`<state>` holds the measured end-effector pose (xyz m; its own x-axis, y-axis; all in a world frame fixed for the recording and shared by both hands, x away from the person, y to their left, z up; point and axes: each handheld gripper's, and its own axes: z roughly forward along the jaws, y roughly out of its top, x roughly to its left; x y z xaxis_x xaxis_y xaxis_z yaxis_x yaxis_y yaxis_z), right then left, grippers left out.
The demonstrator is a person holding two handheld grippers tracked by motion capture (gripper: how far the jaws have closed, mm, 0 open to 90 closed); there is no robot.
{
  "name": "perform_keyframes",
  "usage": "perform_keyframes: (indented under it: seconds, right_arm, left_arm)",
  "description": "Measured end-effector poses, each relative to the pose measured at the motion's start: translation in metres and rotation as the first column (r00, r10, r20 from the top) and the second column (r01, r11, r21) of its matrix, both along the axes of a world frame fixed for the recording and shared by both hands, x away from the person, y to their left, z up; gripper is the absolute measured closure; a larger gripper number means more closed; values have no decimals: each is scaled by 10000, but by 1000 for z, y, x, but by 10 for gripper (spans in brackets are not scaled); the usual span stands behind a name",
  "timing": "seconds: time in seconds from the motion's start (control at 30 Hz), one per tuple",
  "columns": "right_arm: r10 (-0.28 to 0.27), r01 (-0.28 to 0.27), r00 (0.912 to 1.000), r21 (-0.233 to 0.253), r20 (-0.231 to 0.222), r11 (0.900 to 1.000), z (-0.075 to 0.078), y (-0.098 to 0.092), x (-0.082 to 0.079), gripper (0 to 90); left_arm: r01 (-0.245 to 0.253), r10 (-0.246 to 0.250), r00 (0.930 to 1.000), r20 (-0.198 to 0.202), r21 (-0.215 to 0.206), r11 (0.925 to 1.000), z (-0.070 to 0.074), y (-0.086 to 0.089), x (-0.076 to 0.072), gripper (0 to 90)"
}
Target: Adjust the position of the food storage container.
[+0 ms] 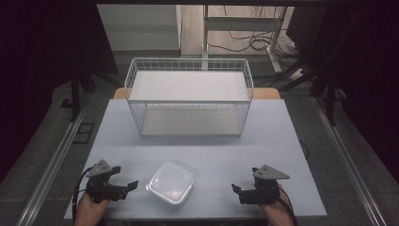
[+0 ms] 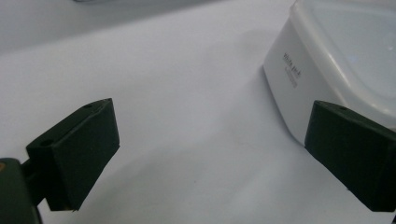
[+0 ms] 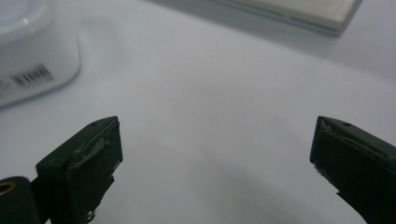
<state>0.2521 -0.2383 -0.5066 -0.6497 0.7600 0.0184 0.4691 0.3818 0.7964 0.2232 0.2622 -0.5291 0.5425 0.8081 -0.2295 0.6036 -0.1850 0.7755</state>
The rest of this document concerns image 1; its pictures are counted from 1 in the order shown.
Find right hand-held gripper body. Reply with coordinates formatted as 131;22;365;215
238;164;291;205

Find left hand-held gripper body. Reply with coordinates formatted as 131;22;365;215
85;159;130;203

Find clear plastic container with lid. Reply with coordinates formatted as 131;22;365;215
145;161;195;207

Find white wire basket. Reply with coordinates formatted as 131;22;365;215
123;56;255;137

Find person's left hand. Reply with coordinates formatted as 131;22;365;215
73;190;111;226

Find person's right hand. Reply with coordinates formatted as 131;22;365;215
258;184;296;226

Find wooden table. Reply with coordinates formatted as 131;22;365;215
112;87;282;101

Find black stand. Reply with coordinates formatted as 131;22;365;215
309;56;346;127
69;56;97;123

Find white power strip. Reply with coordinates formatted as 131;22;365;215
289;68;306;82

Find white cabinet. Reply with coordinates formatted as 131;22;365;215
96;4;183;53

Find dark box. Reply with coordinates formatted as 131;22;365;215
285;6;333;56

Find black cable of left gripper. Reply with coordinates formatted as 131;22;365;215
72;166;94;224

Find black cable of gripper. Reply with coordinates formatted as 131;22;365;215
277;186;298;226
72;166;94;224

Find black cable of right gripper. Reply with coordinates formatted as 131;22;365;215
277;186;298;226

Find metal floor rail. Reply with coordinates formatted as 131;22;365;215
15;93;92;226
311;96;390;226

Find black cables on floor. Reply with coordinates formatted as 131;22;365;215
206;5;304;59

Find white metal table frame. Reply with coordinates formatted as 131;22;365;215
201;4;288;74

